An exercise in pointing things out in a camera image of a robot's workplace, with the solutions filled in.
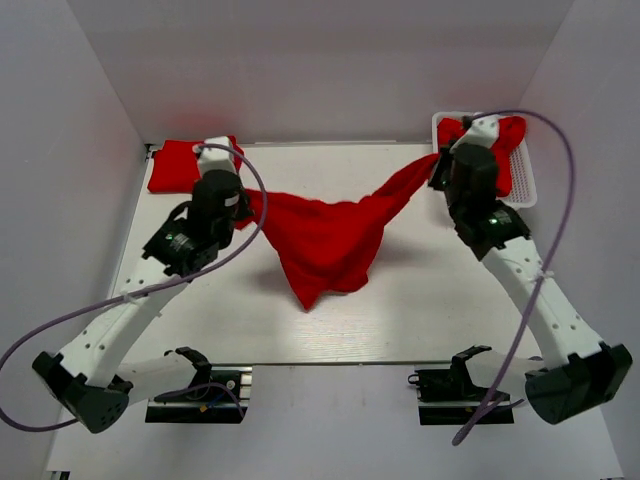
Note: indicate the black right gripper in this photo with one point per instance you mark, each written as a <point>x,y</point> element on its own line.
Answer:
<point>435,180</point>

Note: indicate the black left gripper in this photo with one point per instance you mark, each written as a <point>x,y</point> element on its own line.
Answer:
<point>243,211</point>

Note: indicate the red t-shirt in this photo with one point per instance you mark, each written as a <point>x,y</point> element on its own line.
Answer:
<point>174,167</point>
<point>329,247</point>

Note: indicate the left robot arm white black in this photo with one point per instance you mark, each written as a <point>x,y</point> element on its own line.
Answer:
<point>88,376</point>

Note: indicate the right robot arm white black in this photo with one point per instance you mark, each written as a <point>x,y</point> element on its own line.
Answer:
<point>578,370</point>

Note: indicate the crumpled red t-shirts in basket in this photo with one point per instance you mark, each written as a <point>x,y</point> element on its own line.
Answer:
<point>500,145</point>

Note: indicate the white plastic basket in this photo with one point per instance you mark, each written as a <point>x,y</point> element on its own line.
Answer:
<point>520,170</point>

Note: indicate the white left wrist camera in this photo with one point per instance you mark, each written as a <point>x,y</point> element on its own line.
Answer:
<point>215,153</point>

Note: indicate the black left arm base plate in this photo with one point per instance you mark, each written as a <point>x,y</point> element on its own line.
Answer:
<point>209,405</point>

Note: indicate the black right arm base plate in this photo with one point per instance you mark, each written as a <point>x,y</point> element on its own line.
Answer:
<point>443,399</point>

